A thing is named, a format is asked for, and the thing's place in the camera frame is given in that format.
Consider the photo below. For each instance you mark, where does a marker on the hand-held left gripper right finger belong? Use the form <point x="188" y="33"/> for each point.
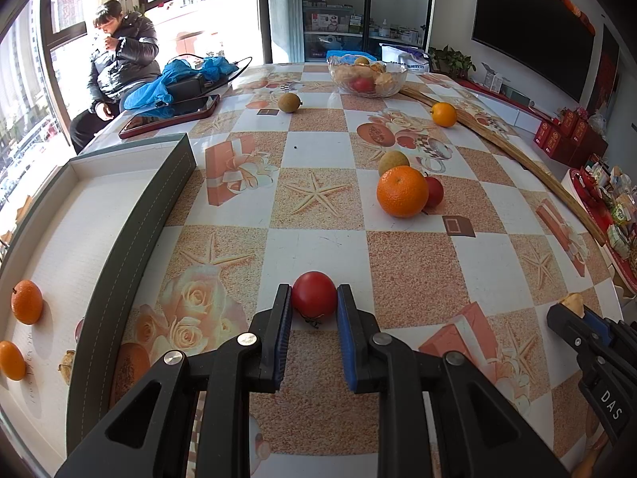
<point x="348" y="338"/>

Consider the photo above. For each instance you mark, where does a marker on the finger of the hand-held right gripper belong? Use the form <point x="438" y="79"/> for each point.
<point x="567" y="326"/>
<point x="599" y="322"/>

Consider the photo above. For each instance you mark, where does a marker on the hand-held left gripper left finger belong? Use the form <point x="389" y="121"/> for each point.
<point x="283" y="338"/>

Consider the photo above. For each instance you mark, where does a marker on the dried husk fruit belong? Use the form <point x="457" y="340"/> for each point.
<point x="67" y="366"/>
<point x="572" y="302"/>

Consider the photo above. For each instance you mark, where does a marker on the small red tomato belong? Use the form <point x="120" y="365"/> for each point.
<point x="313" y="296"/>
<point x="79" y="329"/>
<point x="435" y="191"/>

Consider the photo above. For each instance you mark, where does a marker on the large orange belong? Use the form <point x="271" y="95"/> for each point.
<point x="402" y="191"/>

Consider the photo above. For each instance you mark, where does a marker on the grey white cardboard tray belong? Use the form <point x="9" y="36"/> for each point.
<point x="124" y="259"/>

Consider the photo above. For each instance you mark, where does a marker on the brown kiwi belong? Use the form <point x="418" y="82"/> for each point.
<point x="362" y="61"/>
<point x="289" y="103"/>
<point x="392" y="161"/>

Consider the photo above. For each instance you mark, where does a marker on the small smooth orange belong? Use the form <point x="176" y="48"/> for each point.
<point x="444" y="114"/>
<point x="11" y="367"/>

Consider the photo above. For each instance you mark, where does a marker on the mandarin orange with stem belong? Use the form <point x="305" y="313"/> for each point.
<point x="27" y="302"/>

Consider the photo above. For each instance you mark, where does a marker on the clear glass bowl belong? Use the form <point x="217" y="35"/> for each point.
<point x="399" y="82"/>

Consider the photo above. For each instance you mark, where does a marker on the pile of snack packets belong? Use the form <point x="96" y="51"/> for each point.
<point x="622" y="209"/>

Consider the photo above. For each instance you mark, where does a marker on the red round snack tray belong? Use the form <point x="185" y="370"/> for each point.
<point x="585" y="186"/>

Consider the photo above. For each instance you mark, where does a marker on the large dark red box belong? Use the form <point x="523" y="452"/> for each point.
<point x="591" y="152"/>

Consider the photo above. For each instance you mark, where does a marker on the red gift box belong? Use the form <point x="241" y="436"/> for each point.
<point x="567" y="122"/>
<point x="547" y="137"/>
<point x="581" y="129"/>

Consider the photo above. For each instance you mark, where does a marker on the small white plastic bag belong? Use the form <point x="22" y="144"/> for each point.
<point x="596" y="122"/>

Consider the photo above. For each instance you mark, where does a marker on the long wooden stick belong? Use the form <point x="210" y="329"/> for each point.
<point x="497" y="134"/>

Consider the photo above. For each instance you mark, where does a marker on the white red television stand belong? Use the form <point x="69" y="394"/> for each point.
<point x="502" y="104"/>

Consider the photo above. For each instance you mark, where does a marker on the tablet in red case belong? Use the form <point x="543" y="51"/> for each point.
<point x="169" y="115"/>

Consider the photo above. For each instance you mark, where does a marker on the red apple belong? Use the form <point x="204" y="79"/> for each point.
<point x="362" y="84"/>

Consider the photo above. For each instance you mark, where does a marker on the white carton box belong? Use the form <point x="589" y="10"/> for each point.
<point x="490" y="77"/>

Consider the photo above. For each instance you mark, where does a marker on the beige wrinkled walnut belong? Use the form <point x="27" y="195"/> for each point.
<point x="384" y="78"/>

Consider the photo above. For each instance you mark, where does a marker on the black power bank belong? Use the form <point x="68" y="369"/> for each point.
<point x="186" y="83"/>

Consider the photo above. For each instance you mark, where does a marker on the blue plastic glove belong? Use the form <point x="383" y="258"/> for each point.
<point x="154" y="84"/>
<point x="219" y="67"/>

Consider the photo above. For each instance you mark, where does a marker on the white printed bag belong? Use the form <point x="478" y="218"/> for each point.
<point x="404" y="57"/>

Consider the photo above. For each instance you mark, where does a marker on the green potted plant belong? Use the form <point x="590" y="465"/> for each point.
<point x="450" y="59"/>

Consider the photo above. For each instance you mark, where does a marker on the glass door shelf cabinet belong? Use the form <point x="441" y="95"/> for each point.
<point x="348" y="10"/>

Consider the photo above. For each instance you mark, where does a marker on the red wall scroll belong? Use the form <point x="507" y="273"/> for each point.
<point x="608" y="67"/>

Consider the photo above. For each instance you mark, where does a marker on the black wall television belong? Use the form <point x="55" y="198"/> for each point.
<point x="527" y="25"/>

